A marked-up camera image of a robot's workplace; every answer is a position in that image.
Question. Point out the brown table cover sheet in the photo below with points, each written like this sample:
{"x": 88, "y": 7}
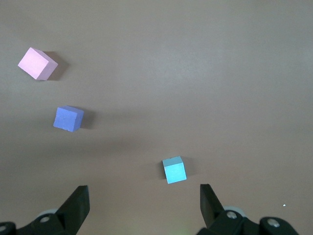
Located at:
{"x": 171, "y": 73}

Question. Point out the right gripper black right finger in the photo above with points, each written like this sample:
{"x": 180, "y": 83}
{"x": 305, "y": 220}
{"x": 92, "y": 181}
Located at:
{"x": 210, "y": 210}

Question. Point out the cyan foam block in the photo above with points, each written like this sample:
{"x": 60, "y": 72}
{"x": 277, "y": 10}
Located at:
{"x": 174, "y": 172}

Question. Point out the pink foam block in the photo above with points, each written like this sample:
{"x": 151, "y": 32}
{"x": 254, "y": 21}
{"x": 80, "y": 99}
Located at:
{"x": 36, "y": 63}

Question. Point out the indigo blue foam block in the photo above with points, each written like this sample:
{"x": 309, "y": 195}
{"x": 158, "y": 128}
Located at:
{"x": 67, "y": 120}

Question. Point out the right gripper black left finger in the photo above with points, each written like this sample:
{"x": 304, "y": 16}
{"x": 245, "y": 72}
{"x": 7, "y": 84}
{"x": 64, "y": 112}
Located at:
{"x": 73, "y": 210}

